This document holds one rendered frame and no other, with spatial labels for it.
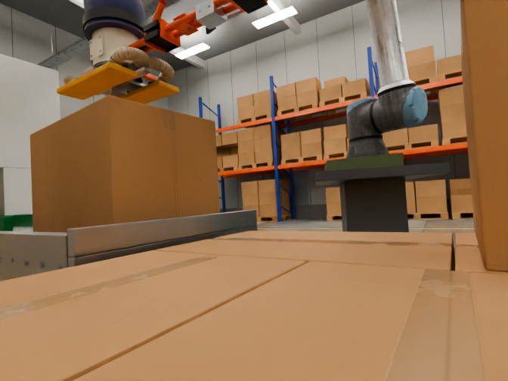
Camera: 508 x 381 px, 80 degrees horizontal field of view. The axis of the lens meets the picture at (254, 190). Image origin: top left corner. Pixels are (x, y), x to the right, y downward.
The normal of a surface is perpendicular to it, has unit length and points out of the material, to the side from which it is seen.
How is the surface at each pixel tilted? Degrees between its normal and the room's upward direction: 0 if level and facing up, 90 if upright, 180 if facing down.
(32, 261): 90
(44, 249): 90
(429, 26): 90
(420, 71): 90
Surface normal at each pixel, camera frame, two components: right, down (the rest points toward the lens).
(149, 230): 0.83, -0.07
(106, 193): -0.61, 0.01
